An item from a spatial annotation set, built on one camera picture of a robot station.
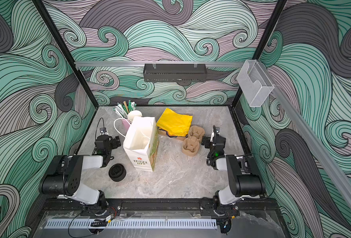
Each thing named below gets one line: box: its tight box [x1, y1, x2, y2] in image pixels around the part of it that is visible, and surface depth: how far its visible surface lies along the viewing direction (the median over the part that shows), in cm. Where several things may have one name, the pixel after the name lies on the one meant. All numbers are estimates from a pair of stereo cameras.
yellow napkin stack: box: [156, 107, 193, 138], surface depth 106 cm
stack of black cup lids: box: [108, 163, 127, 182], surface depth 83 cm
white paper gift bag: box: [122, 116, 160, 173], surface depth 78 cm
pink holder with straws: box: [113, 100, 143, 132], surface depth 95 cm
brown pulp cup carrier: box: [181, 125, 205, 157], surface depth 94 cm
